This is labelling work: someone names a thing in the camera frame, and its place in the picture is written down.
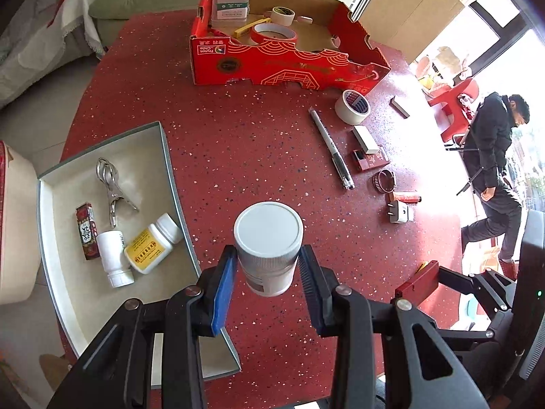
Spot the white power plug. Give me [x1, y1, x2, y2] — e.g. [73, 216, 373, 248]
[387, 201, 415, 225]

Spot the white marker pen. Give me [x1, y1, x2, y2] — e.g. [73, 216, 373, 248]
[309, 108, 356, 191]

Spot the small white bottle orange label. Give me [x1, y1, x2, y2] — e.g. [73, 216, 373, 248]
[96, 230, 136, 289]

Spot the white grey blanket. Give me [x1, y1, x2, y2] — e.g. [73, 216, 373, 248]
[0, 0, 141, 109]

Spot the yellow plastic piece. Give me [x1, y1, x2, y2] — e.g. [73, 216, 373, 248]
[234, 18, 273, 38]

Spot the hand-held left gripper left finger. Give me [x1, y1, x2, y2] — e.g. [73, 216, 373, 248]
[47, 245, 239, 409]

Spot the white tape roll blue print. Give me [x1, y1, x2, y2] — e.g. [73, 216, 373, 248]
[334, 89, 371, 126]

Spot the yellow white plastic bag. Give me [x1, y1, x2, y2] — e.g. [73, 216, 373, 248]
[415, 45, 473, 94]

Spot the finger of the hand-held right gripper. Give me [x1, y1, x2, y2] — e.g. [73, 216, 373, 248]
[436, 265, 512, 312]
[440, 326, 497, 344]

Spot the white bottle yellow label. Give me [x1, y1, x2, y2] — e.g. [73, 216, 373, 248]
[123, 213, 183, 275]

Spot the large white bottle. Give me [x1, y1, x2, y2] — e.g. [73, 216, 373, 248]
[233, 201, 304, 298]

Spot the dark red patterned box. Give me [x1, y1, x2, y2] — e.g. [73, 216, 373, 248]
[76, 203, 100, 261]

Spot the clear plastic box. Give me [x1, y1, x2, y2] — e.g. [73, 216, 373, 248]
[212, 0, 250, 21]

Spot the white tray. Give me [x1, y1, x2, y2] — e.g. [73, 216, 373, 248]
[36, 121, 241, 382]

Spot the brown cardboard sheet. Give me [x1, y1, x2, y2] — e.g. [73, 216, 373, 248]
[358, 0, 466, 64]

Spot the red cardboard box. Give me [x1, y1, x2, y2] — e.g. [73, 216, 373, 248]
[189, 0, 391, 94]

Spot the black folding chair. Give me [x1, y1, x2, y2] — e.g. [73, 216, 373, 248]
[445, 132, 512, 197]

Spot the small white block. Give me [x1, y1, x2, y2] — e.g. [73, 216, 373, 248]
[351, 125, 379, 154]

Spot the flat white block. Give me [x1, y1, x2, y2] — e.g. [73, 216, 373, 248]
[389, 96, 410, 119]

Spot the small red gold-print box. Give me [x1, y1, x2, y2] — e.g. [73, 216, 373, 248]
[352, 147, 390, 173]

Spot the metal hose clamp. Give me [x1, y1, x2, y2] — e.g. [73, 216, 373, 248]
[373, 169, 396, 192]

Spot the cream tape roll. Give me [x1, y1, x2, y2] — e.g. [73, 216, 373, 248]
[271, 6, 295, 26]

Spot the red plastic stool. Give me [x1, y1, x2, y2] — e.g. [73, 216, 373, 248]
[427, 77, 482, 143]

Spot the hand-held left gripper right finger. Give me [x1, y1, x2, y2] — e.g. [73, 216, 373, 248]
[298, 245, 490, 409]

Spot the metal spring clip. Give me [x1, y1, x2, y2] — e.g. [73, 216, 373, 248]
[96, 157, 140, 228]

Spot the wooden stool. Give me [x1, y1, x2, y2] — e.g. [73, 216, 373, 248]
[38, 351, 75, 393]

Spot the red tape roll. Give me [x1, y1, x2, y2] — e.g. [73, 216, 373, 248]
[249, 23, 299, 45]

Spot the long red lighter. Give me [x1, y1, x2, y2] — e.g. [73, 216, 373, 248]
[387, 191, 422, 204]

